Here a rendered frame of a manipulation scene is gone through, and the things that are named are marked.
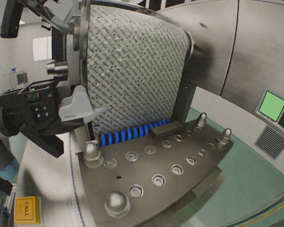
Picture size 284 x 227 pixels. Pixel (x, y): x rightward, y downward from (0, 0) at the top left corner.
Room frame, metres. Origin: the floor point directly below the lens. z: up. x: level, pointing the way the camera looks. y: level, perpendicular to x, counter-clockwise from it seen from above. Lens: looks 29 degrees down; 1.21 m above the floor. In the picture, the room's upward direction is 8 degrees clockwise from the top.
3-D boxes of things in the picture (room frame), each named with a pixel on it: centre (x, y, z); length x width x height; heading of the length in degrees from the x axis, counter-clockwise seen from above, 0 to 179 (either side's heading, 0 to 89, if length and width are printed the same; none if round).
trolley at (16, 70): (2.35, 4.52, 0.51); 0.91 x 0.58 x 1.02; 57
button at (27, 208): (-0.03, 0.25, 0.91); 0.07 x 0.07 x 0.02; 33
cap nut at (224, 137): (0.22, -0.25, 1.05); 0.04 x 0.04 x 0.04
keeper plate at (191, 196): (0.10, -0.16, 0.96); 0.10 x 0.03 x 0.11; 123
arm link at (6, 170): (0.04, 0.35, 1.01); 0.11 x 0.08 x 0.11; 65
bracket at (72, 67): (0.23, 0.20, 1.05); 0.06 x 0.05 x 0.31; 123
